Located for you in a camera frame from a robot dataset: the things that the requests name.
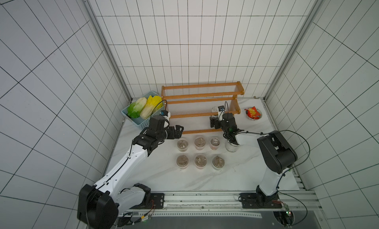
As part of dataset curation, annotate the yellow label seed jar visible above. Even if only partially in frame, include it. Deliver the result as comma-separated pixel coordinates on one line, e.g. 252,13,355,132
177,139,189,152

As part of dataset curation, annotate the small red label seed jar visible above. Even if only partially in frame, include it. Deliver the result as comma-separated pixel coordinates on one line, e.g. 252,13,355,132
210,137,221,151

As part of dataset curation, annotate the large white labelled jar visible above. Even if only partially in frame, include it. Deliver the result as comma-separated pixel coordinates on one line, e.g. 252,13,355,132
225,141,240,153

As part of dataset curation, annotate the red label seed jar top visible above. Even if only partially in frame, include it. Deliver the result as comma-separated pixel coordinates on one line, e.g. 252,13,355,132
194,136,206,151

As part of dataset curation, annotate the green label seed jar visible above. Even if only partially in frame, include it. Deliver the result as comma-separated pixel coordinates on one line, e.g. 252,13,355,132
212,156,225,170

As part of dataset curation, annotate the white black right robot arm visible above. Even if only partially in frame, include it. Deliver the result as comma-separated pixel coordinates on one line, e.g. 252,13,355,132
210,113,298,205

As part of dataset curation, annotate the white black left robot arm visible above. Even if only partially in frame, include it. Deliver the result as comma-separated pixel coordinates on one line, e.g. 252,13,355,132
77,111,184,229

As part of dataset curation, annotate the wooden three-tier shelf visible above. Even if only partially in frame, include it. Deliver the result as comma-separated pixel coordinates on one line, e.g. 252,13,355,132
161,82,244,134

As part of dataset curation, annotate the light blue plastic basket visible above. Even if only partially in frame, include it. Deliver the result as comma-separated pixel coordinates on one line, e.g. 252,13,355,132
121,91,165,130

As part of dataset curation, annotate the red snack packet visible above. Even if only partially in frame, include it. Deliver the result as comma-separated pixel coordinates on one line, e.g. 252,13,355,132
245,107,262,120

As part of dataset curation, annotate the green napa cabbage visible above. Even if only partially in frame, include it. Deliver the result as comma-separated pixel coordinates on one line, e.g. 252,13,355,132
127,97,147,118

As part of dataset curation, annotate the yellow napa cabbage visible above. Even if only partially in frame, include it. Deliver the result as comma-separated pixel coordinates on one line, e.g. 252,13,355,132
140,95,163,119

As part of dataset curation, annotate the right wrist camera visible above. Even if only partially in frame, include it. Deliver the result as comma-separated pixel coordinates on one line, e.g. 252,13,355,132
218,106,225,121

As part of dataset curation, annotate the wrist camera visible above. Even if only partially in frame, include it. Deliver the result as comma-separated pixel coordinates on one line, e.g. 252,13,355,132
218,106,225,121
160,110,171,120

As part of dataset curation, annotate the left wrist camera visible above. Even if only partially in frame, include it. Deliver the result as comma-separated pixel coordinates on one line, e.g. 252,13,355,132
160,110,171,120

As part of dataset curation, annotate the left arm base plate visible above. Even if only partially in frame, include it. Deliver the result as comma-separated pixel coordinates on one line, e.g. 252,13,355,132
146,193,165,209

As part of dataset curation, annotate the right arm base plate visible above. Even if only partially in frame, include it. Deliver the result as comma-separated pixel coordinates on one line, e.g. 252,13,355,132
238,192,282,209

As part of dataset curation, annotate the aluminium mounting rail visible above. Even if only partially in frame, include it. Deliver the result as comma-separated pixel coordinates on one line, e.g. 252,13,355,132
84,190,322,212

